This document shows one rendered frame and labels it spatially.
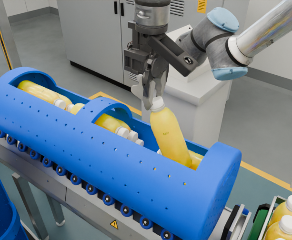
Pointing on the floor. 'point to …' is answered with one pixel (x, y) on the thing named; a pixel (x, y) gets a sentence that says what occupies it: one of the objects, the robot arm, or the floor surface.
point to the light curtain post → (4, 33)
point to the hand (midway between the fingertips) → (155, 102)
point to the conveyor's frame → (263, 209)
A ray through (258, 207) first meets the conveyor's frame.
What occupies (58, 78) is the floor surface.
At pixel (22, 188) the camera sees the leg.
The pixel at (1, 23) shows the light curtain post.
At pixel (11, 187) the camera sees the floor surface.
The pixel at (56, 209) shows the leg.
